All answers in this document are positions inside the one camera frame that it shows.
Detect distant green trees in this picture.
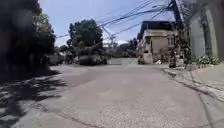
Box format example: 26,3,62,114
106,37,140,59

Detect grey concrete road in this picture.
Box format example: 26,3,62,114
0,63,224,128

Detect tall green tree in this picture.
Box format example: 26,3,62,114
65,18,108,66

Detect beige two-storey building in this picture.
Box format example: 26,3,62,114
136,20,178,66

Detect utility pole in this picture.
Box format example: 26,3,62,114
168,0,193,69

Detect pale concrete pavement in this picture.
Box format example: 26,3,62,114
163,63,224,103

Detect large dark tree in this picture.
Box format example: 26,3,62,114
0,0,57,83

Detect grey concrete building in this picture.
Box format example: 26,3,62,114
182,0,224,63

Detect grey low wall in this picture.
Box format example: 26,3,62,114
107,57,139,66

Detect overhead wires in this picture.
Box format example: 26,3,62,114
54,0,188,41

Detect green plants by wall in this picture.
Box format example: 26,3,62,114
194,54,222,67

